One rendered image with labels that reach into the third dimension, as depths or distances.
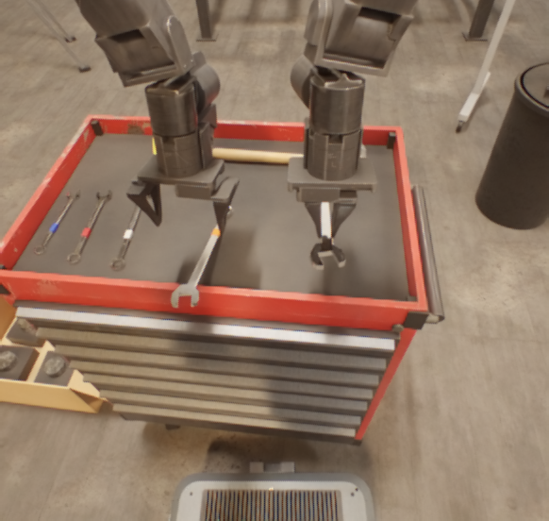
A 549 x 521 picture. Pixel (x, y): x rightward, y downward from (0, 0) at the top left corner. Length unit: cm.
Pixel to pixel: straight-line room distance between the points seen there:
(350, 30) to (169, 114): 22
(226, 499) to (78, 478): 59
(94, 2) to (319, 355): 60
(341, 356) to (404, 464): 84
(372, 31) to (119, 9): 24
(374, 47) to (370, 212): 43
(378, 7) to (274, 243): 46
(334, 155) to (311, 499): 96
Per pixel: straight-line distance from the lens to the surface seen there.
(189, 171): 54
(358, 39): 43
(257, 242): 75
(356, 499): 124
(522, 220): 220
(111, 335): 84
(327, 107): 44
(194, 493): 126
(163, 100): 50
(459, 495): 159
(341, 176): 48
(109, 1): 47
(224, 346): 77
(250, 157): 90
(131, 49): 50
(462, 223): 217
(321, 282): 70
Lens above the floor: 148
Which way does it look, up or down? 51 degrees down
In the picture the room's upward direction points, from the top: 3 degrees counter-clockwise
